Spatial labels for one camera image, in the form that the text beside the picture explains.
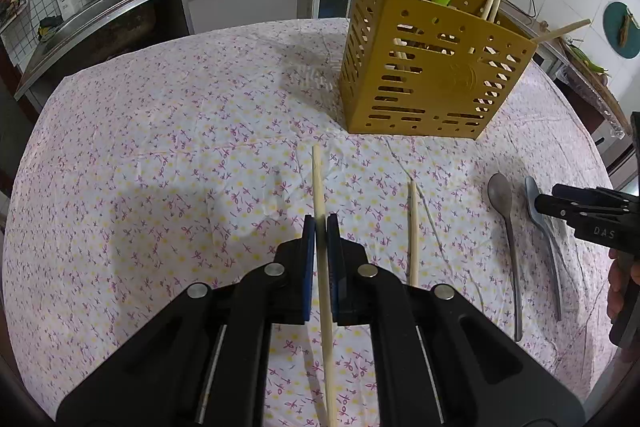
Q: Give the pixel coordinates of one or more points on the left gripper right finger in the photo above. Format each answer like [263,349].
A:
[438,360]

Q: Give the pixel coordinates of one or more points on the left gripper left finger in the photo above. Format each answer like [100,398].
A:
[202,360]

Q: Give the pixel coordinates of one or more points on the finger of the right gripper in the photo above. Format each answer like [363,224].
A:
[557,207]
[575,194]

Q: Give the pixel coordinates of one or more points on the person's right hand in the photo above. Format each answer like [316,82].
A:
[617,277]

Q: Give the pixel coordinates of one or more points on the grey metal spoon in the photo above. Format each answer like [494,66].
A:
[500,196]

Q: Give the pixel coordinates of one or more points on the wooden cutting board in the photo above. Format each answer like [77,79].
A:
[608,105]

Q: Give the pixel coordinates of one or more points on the teal round cutting board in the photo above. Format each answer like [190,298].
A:
[621,29]

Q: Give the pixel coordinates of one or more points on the pink floral tablecloth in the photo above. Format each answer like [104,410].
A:
[191,161]

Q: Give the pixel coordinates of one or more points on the yellow perforated utensil holder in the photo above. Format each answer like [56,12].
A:
[415,67]

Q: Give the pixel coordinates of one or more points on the stainless steel sink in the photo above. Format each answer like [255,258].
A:
[66,36]

